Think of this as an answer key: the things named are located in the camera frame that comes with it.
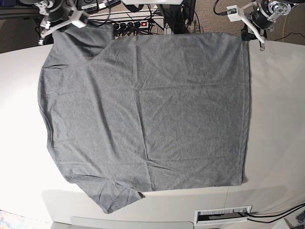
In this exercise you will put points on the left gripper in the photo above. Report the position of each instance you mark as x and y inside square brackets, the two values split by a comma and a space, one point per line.
[260, 22]

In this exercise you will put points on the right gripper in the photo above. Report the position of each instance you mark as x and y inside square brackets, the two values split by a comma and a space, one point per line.
[59, 17]

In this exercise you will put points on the grey T-shirt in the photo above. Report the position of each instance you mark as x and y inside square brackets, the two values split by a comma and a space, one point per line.
[145, 113]

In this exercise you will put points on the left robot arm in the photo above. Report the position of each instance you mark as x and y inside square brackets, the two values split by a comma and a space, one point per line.
[273, 9]

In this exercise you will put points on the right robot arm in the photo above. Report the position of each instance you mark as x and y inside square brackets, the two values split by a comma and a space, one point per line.
[43, 6]

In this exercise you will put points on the white power strip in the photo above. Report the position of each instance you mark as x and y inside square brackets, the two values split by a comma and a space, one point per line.
[131, 26]

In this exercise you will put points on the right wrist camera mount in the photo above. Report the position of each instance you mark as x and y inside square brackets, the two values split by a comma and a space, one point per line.
[79, 19]

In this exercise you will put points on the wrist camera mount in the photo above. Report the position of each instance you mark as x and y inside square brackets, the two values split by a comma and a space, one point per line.
[79, 19]
[235, 13]

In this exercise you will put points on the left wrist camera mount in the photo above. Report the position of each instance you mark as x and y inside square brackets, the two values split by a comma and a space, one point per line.
[235, 13]

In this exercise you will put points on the white overhead camera mount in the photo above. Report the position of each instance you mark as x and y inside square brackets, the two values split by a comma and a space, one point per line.
[138, 2]

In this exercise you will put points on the table cable grommet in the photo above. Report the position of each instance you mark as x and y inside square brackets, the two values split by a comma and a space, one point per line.
[221, 215]

